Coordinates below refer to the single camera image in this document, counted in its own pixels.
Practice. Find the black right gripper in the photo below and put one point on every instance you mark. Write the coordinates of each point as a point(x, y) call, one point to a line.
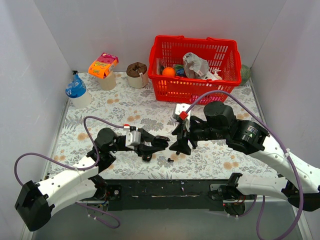
point(186, 134)

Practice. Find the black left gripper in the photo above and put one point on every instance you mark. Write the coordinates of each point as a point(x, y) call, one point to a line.
point(144, 144)

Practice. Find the black taped earbud charging case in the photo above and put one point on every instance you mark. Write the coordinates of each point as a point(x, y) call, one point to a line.
point(147, 158)

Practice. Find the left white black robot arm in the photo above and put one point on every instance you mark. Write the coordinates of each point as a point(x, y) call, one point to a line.
point(37, 202)

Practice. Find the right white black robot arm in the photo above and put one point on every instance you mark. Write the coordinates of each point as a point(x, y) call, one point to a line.
point(295, 178)

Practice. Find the floral patterned table mat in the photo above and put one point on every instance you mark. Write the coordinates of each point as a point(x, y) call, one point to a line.
point(139, 107)

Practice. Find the orange fruit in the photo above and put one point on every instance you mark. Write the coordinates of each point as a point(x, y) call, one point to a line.
point(169, 72)

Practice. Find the red plastic shopping basket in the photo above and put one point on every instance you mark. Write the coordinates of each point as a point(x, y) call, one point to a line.
point(169, 50)

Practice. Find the green blue packet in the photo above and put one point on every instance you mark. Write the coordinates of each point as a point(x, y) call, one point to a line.
point(179, 70)

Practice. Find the white pump bottle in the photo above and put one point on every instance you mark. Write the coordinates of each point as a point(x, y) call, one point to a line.
point(212, 76)

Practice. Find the brown topped paper cup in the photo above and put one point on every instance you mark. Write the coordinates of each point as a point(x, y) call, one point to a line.
point(137, 75)

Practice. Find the beige cup under snack box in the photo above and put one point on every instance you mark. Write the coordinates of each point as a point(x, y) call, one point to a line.
point(108, 83)

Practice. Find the white cup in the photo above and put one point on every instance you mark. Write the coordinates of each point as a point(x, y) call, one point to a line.
point(82, 101)

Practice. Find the orange pink snack box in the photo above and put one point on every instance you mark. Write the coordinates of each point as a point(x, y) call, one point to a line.
point(103, 65)

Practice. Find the green ball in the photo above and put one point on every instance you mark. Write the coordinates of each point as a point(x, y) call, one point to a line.
point(245, 73)

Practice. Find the blue wrapper on white cup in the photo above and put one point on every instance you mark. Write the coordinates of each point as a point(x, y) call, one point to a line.
point(76, 88)

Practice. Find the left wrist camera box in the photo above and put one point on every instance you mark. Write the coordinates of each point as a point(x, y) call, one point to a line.
point(132, 136)

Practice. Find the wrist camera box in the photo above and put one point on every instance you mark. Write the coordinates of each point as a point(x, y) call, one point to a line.
point(132, 136)
point(180, 112)

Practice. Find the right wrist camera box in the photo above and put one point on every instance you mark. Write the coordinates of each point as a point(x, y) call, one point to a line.
point(180, 112)

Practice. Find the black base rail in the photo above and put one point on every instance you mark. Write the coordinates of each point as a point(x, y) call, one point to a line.
point(162, 194)

